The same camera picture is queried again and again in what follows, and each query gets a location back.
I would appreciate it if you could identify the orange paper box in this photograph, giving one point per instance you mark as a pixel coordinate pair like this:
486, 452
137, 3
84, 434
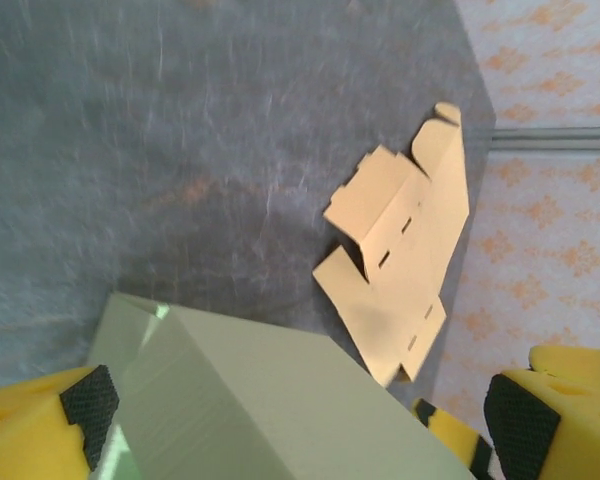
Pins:
410, 280

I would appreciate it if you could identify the aluminium upright frame post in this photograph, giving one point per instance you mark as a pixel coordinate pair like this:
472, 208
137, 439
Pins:
555, 139

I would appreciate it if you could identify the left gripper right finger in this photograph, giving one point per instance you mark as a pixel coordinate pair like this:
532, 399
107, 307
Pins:
580, 425

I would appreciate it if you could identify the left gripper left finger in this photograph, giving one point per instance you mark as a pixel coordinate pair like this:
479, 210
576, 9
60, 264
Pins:
20, 430

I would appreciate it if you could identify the green paper box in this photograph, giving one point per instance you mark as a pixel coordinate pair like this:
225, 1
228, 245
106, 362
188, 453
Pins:
255, 390

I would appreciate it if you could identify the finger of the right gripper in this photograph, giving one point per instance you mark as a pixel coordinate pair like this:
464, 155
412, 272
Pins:
455, 435

